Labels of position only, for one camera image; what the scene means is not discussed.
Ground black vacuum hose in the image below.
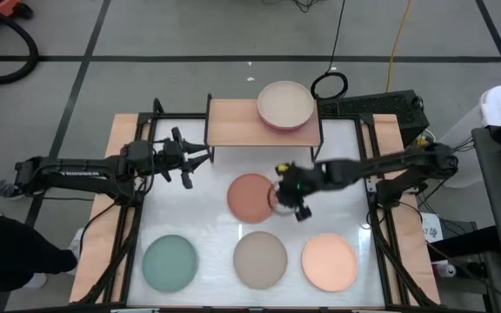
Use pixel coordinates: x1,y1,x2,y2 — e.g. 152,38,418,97
0,0,40,85

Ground peach plate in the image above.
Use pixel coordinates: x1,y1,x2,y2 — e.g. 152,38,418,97
301,232,359,293

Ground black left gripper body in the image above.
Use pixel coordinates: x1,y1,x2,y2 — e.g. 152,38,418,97
152,127,194,190

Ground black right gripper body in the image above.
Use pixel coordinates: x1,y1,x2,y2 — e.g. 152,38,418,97
276,161,321,223

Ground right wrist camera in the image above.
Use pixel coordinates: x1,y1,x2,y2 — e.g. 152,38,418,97
288,171,317,196

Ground terracotta plate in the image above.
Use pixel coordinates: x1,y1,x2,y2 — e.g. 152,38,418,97
226,173,277,224

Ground taupe plate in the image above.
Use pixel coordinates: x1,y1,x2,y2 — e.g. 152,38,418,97
232,230,289,290

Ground beige plate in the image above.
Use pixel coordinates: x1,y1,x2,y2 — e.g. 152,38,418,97
257,80,317,128

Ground black cable with coil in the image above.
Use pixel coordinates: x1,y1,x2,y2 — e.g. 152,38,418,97
310,0,349,102

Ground wooden shelf black frame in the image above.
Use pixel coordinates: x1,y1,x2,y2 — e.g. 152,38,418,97
204,93,324,164

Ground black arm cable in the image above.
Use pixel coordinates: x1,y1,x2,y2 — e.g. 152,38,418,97
37,195,119,247

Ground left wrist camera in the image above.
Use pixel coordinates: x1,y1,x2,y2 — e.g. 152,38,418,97
163,138,184,169

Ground black cable tangle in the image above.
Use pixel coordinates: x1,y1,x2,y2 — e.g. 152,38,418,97
291,0,324,13

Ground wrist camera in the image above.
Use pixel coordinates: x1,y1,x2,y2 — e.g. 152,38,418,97
288,171,317,196
163,138,184,169

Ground white roll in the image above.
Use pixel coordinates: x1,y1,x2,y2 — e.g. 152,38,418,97
431,259,458,279

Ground black metal rig frame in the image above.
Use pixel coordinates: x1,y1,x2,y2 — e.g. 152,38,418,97
76,97,438,313

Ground teal plate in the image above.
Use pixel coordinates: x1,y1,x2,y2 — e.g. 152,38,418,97
141,234,199,293

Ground white paper card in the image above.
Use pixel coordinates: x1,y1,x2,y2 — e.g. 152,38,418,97
419,211,444,243

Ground yellow cable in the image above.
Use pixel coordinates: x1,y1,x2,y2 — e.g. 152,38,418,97
384,0,413,93

